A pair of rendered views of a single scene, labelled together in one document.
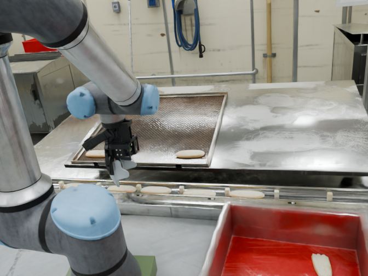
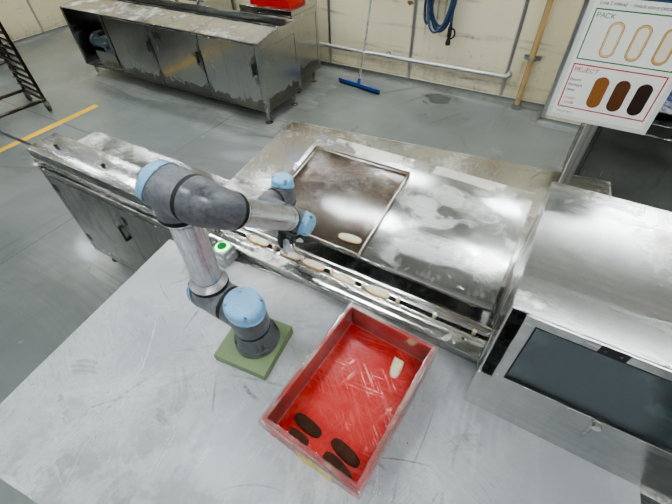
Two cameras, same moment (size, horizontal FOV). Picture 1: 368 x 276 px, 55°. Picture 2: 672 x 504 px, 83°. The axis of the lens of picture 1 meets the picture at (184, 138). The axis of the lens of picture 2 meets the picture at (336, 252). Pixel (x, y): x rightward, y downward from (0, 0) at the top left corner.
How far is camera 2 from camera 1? 0.62 m
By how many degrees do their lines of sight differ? 26
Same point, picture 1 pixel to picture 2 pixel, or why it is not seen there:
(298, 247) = (390, 348)
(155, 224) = (305, 294)
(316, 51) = not seen: hidden behind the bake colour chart
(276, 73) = (533, 82)
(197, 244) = (326, 321)
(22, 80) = (243, 50)
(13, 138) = (203, 263)
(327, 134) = (468, 254)
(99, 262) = (248, 336)
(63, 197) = (231, 296)
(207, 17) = not seen: outside the picture
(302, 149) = (439, 263)
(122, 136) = not seen: hidden behind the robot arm
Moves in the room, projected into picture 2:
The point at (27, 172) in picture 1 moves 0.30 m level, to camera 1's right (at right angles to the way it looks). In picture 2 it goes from (211, 278) to (310, 296)
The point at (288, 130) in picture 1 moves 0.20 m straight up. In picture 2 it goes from (439, 238) to (449, 198)
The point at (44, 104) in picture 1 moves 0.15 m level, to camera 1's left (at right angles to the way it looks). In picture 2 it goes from (262, 81) to (248, 80)
